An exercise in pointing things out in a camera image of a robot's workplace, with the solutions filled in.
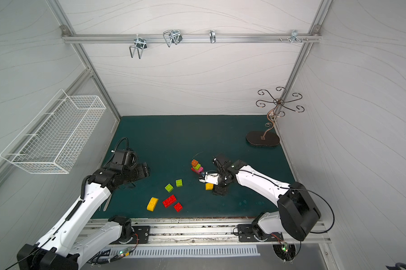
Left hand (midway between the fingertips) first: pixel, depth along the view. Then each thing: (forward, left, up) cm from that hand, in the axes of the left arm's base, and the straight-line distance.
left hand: (144, 171), depth 79 cm
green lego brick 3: (+8, -25, -9) cm, 27 cm away
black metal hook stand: (+31, -68, -12) cm, 76 cm away
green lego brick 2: (0, -15, -12) cm, 20 cm away
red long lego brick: (-10, -12, -12) cm, 19 cm away
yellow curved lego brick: (-1, -31, -13) cm, 34 cm away
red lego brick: (+6, -23, -10) cm, 26 cm away
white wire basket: (+4, +34, +18) cm, 38 cm away
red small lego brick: (-13, -17, -12) cm, 24 cm away
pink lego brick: (+6, -27, -10) cm, 29 cm away
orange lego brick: (+9, -23, -7) cm, 26 cm away
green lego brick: (-3, -11, -12) cm, 16 cm away
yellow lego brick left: (-12, -4, -12) cm, 17 cm away
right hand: (-1, -36, -9) cm, 37 cm away
